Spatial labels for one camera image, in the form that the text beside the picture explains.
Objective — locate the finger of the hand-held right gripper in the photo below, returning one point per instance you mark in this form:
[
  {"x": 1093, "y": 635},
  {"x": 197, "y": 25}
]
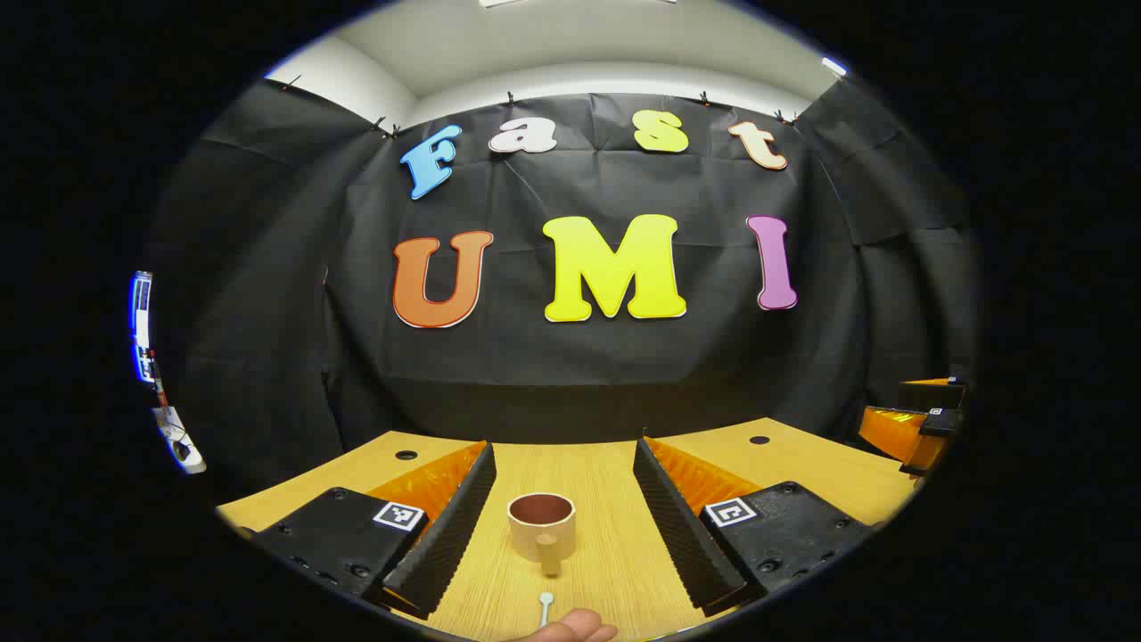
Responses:
[
  {"x": 891, "y": 432},
  {"x": 945, "y": 392}
]

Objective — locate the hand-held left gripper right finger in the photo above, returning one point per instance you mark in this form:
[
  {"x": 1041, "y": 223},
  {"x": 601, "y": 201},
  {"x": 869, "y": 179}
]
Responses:
[{"x": 682, "y": 535}]

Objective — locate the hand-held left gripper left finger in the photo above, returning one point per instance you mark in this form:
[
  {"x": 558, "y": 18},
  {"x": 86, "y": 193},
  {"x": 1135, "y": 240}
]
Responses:
[{"x": 450, "y": 535}]

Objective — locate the beige cup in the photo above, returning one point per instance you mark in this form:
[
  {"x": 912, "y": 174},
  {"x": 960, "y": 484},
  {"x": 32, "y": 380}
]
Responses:
[{"x": 526, "y": 535}]

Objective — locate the light green toothbrush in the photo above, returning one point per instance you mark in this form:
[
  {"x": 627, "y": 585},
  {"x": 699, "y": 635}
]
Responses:
[{"x": 545, "y": 599}]

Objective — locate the wooden desktop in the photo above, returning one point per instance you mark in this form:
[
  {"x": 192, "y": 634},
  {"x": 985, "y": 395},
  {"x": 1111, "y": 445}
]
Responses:
[{"x": 606, "y": 553}]

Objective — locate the black backdrop cloth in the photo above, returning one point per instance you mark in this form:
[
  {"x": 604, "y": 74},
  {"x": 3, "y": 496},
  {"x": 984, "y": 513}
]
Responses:
[{"x": 535, "y": 374}]

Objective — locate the black computer mouse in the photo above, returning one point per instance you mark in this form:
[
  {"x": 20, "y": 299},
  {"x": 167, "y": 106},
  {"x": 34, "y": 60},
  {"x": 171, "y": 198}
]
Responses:
[{"x": 183, "y": 450}]

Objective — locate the white side table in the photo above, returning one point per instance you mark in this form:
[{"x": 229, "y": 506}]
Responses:
[{"x": 178, "y": 437}]

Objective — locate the red-capped bottle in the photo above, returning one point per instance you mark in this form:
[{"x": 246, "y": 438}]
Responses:
[{"x": 159, "y": 383}]

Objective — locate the ceiling light panel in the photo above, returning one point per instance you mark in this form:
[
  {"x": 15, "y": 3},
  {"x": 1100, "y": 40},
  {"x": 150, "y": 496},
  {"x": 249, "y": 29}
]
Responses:
[{"x": 833, "y": 66}]

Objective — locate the lit computer monitor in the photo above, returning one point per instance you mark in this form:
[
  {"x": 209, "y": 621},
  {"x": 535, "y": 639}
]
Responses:
[{"x": 141, "y": 321}]

